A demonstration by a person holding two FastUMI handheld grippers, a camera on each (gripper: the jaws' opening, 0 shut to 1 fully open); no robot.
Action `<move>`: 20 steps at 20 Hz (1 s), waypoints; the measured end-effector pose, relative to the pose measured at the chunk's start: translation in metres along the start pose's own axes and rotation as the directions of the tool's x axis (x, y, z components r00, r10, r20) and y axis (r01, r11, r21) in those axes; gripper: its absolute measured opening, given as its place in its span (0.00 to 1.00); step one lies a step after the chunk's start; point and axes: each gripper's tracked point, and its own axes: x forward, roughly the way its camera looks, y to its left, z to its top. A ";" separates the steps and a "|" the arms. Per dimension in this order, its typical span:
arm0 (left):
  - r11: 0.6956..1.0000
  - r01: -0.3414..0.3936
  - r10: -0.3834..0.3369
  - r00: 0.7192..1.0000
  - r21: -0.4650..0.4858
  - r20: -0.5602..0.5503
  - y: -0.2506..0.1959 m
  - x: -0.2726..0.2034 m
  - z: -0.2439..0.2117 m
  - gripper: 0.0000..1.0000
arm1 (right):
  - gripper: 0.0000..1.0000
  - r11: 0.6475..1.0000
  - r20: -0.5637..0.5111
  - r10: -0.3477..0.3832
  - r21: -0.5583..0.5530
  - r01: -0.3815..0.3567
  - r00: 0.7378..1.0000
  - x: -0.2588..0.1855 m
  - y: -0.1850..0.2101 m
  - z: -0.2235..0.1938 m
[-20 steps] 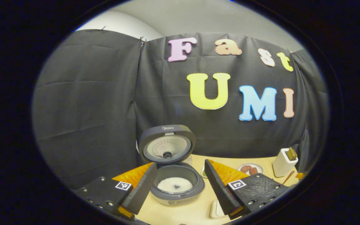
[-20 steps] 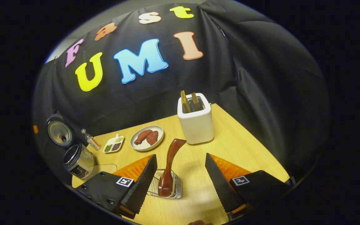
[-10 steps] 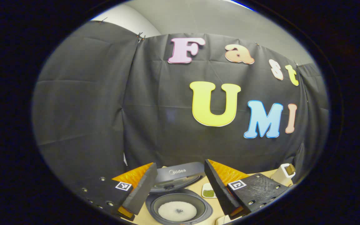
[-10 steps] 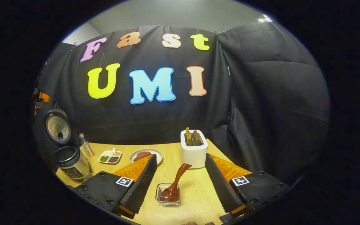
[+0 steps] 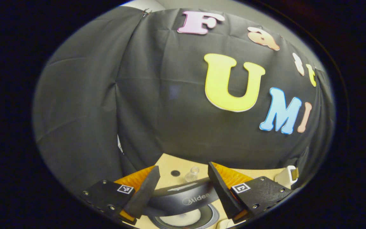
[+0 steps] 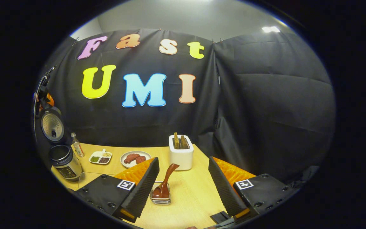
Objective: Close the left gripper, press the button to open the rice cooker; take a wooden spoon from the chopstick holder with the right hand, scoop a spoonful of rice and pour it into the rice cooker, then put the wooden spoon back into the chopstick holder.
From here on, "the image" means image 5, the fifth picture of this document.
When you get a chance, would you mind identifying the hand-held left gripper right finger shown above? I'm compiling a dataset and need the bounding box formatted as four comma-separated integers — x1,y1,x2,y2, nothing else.
207,162,295,223

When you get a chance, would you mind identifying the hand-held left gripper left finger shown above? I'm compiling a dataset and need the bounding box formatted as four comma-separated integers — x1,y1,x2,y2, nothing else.
81,165,161,226

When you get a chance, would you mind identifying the dark grey rice cooker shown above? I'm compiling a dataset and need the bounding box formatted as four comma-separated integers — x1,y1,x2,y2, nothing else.
143,177,220,229

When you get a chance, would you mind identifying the white utensil holder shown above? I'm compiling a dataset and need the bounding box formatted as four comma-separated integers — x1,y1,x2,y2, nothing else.
274,165,299,189

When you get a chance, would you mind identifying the small clear glass bottle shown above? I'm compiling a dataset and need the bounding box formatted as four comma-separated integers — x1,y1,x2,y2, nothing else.
185,166,200,183

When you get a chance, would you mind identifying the black backdrop cloth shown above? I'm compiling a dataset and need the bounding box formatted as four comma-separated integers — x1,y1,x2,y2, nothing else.
33,6,336,198

